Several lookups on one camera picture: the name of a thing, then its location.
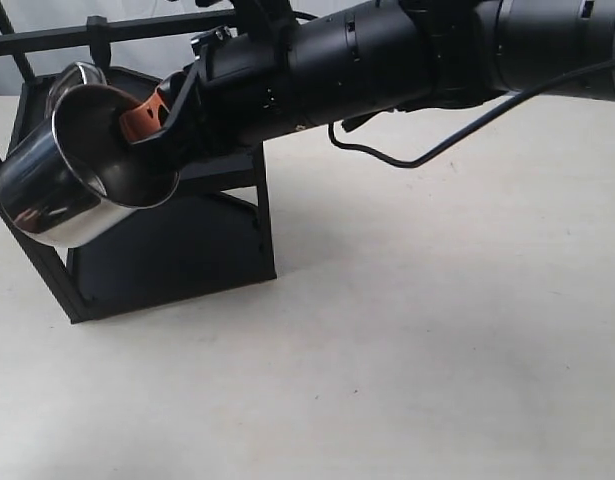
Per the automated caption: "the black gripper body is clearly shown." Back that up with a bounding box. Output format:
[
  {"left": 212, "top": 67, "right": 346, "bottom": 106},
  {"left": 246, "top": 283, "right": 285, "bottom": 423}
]
[{"left": 129, "top": 29, "right": 306, "bottom": 172}]

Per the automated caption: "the stainless steel mug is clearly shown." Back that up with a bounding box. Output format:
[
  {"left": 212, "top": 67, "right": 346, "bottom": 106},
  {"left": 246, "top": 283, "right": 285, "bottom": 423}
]
[{"left": 0, "top": 62, "right": 179, "bottom": 248}]

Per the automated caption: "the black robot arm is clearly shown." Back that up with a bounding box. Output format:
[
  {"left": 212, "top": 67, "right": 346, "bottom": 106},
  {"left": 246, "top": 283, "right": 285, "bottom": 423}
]
[{"left": 118, "top": 1, "right": 615, "bottom": 171}]

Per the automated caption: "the black corner shelf rack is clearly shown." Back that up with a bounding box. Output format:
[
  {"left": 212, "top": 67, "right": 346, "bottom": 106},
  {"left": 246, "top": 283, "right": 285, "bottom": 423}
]
[{"left": 0, "top": 2, "right": 276, "bottom": 324}]

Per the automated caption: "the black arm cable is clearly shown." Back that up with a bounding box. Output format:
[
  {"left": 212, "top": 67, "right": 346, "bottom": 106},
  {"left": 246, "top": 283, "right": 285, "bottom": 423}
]
[{"left": 328, "top": 58, "right": 615, "bottom": 169}]

